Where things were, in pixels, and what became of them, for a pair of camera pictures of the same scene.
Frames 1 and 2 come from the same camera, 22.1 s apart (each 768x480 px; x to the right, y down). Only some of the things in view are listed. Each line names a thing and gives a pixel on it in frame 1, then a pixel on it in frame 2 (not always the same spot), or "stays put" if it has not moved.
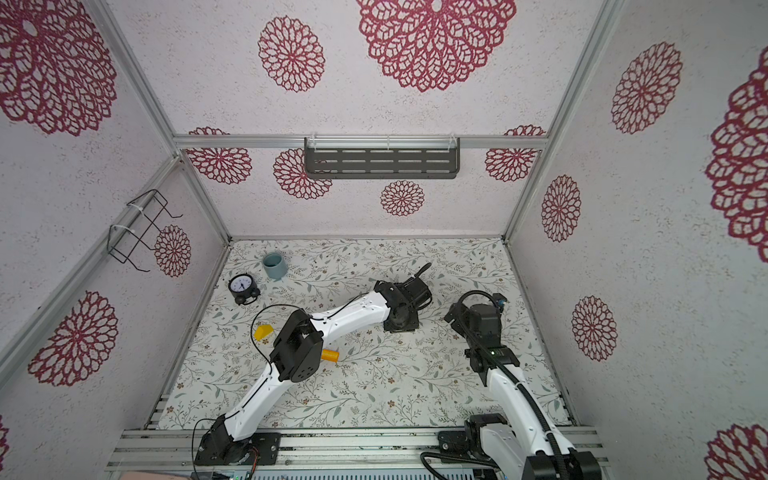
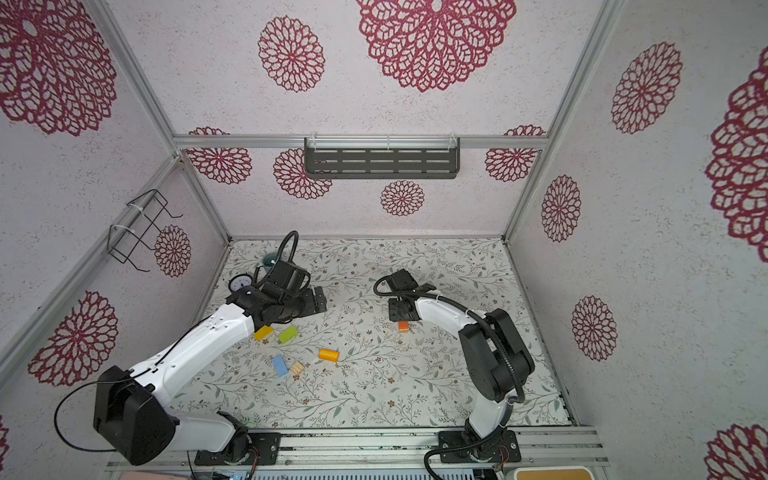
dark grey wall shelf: [382, 157] stays put
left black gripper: [412, 326] to [311, 306]
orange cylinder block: [330, 355] stays put
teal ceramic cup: [275, 266] stays put
